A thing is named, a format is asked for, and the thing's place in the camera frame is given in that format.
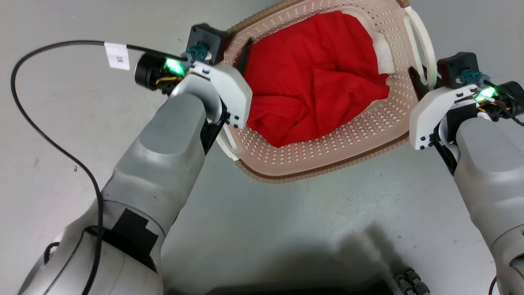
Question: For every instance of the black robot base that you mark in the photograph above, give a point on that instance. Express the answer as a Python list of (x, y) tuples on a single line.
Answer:
[(303, 289)]

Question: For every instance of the white cloth piece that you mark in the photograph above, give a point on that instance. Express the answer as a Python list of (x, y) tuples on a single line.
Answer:
[(384, 55)]

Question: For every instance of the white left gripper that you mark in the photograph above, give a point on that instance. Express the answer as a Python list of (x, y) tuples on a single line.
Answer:
[(229, 88)]

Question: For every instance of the red cloth garment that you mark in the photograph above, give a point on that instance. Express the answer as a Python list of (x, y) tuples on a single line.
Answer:
[(315, 82)]

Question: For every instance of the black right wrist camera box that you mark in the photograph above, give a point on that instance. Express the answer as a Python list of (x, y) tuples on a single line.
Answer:
[(456, 67)]

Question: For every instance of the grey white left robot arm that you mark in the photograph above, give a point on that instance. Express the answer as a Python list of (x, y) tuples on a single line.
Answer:
[(163, 155)]

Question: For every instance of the beige perforated laundry basket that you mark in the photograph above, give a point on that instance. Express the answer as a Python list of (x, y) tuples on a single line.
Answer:
[(327, 151)]

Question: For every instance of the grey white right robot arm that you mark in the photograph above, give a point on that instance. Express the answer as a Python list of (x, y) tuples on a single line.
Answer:
[(487, 164)]

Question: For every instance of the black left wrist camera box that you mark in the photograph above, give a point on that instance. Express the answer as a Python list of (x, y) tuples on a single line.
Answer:
[(206, 39)]

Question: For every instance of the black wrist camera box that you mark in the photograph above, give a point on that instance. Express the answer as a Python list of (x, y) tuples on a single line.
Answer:
[(206, 39), (456, 67)]

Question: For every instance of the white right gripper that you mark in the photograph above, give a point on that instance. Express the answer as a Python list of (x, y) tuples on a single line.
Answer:
[(430, 110)]

